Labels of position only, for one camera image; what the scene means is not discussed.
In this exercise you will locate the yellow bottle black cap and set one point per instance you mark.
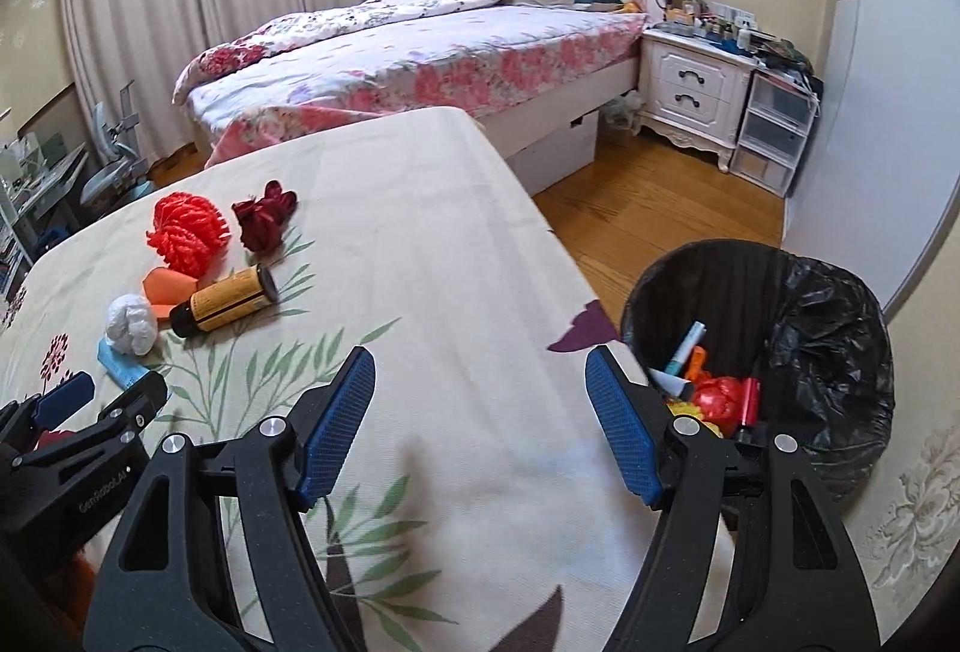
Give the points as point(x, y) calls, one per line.
point(226, 301)

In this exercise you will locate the white storage box under bed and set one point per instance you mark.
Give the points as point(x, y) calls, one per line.
point(557, 156)

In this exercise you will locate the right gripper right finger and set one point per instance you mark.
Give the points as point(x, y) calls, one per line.
point(633, 418)

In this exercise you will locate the red bottle black cap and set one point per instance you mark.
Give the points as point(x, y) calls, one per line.
point(748, 418)

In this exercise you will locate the grey desk chair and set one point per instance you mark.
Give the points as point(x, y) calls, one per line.
point(123, 178)

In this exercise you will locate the study desk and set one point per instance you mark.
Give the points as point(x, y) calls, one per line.
point(31, 186)

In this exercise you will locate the white crumpled tissue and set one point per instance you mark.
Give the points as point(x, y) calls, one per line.
point(131, 325)

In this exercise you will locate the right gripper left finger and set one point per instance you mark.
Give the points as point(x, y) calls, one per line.
point(325, 422)

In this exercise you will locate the red plastic bag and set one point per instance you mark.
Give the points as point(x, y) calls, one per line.
point(720, 400)

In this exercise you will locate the plastic drawer unit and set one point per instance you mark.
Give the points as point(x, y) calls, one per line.
point(777, 123)

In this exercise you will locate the pink floral quilt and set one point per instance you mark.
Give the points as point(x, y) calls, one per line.
point(300, 29)

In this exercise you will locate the white green tube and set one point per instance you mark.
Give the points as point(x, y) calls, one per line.
point(671, 379)

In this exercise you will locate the nightstand clutter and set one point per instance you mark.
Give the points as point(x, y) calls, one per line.
point(733, 32)

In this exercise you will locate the black trash bin with liner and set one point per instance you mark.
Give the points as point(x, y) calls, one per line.
point(812, 333)

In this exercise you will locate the white tufted bed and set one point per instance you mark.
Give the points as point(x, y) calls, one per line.
point(522, 68)

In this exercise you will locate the red foam net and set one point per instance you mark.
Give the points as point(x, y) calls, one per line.
point(188, 233)

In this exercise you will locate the orange paper piece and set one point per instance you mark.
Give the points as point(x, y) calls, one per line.
point(165, 289)

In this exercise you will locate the floral cream tablecloth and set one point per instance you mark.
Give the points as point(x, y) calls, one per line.
point(480, 507)

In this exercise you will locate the white nightstand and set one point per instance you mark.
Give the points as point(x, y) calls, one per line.
point(693, 93)

